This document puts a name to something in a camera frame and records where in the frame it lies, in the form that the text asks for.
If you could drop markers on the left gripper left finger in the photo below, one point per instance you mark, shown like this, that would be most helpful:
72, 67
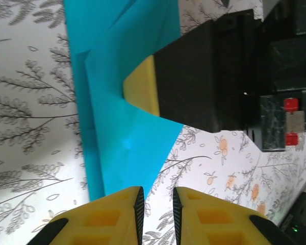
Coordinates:
104, 224

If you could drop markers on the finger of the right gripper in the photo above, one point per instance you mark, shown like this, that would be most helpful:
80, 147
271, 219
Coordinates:
183, 81

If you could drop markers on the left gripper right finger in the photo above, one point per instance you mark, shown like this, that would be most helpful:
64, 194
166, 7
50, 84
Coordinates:
214, 224

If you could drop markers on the turquoise cloth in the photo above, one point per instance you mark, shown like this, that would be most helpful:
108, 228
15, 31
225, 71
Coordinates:
104, 76

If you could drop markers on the floral table cover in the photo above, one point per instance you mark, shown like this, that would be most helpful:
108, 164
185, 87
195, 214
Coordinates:
28, 102

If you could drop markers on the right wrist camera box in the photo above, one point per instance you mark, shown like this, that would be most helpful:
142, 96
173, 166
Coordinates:
301, 224

